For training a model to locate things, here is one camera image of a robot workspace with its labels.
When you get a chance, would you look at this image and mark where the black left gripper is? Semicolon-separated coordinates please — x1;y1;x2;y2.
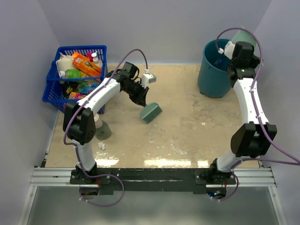
123;81;150;107

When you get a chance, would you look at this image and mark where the blue scrap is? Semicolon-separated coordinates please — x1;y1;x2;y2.
214;54;224;66

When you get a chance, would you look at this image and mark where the green hand brush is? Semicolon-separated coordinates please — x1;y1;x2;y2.
140;102;162;124

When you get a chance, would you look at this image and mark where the green plastic dustpan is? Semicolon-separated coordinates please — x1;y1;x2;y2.
231;30;258;49

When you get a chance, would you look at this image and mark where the small white scrap front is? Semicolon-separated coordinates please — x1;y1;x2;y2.
98;142;105;150

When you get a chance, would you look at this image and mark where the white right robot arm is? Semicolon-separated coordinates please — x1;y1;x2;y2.
203;41;277;184

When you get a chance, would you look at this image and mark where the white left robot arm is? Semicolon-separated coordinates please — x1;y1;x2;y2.
63;62;156;184

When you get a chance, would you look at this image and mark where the teal plastic trash bin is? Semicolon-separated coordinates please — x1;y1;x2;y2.
197;40;232;98

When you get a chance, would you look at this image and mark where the clear soap pump bottle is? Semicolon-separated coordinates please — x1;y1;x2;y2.
94;114;112;140

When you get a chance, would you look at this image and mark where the white pump lotion bottle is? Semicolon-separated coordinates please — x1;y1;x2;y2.
91;52;103;69

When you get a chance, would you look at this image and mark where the orange carton box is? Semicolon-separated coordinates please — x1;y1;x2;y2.
72;52;102;77

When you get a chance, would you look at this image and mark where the blue plastic basket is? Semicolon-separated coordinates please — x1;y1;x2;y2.
42;45;107;113

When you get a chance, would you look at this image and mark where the green drink bottle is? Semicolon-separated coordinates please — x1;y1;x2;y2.
59;69;82;79

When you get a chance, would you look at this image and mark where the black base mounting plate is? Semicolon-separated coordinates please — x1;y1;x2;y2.
70;168;236;195

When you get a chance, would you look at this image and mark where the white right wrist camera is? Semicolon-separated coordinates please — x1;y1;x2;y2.
224;41;235;60

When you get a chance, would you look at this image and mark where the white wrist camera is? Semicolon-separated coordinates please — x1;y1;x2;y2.
224;41;235;60
141;68;157;88

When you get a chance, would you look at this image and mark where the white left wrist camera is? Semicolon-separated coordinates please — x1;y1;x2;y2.
141;68;157;88

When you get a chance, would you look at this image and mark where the aluminium rail frame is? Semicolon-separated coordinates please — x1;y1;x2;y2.
17;166;286;225

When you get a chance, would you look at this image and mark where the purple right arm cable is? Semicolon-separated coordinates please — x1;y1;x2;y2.
210;27;300;202

